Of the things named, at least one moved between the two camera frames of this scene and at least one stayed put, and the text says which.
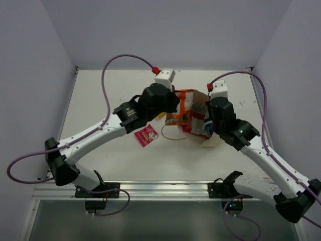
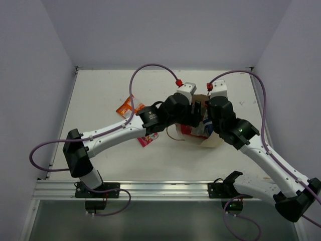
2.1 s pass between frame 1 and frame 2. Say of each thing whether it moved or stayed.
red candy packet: stayed
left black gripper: moved
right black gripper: stayed
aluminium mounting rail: stayed
